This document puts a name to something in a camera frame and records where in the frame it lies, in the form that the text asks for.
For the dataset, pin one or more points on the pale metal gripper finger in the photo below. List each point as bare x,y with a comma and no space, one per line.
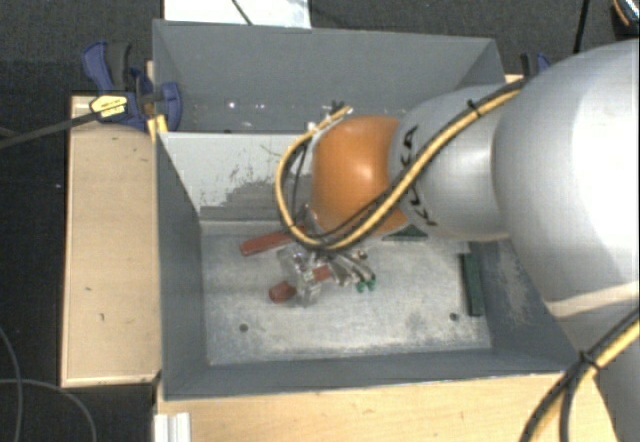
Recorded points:
309,291
290,264

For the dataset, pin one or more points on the dark green flat block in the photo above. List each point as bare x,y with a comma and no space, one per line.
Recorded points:
473,287

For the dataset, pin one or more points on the pale wood flat board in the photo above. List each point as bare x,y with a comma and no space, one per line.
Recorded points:
110,240

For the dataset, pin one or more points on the grey metal bin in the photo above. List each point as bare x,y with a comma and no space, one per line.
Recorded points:
350,330

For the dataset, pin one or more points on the red-brown block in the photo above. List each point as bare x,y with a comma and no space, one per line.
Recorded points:
262,244
281,292

